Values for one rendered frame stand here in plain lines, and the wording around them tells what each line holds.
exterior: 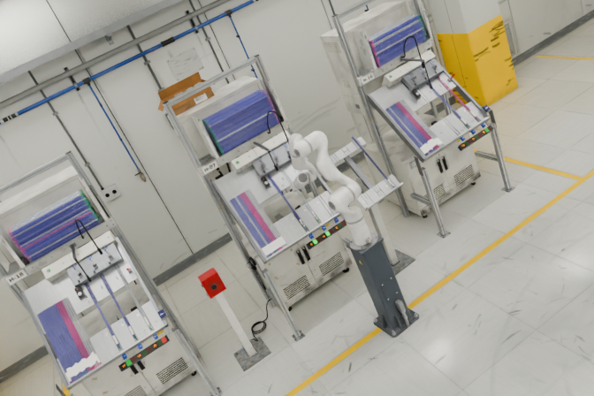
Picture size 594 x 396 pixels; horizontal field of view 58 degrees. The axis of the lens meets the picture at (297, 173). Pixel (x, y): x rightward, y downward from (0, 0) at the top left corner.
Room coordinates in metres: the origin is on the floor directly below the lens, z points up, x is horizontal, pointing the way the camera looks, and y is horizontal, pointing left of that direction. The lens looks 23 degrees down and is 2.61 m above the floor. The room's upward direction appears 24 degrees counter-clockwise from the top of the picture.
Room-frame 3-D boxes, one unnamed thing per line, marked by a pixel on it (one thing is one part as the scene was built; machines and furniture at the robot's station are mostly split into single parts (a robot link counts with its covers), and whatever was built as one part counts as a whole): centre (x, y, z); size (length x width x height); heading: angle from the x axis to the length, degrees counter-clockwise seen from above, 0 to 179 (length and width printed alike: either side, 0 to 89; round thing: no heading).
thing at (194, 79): (4.05, 0.41, 1.82); 0.68 x 0.30 x 0.20; 107
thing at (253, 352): (3.24, 0.86, 0.39); 0.24 x 0.24 x 0.78; 17
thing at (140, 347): (3.30, 1.63, 0.66); 1.01 x 0.73 x 1.31; 17
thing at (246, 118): (3.80, 0.22, 1.52); 0.51 x 0.13 x 0.27; 107
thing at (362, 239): (2.94, -0.22, 0.79); 0.19 x 0.19 x 0.18
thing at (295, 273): (3.90, 0.31, 0.31); 0.70 x 0.65 x 0.62; 107
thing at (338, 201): (2.93, -0.19, 1.00); 0.19 x 0.12 x 0.24; 118
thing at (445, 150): (4.16, -1.14, 0.65); 1.01 x 0.73 x 1.29; 17
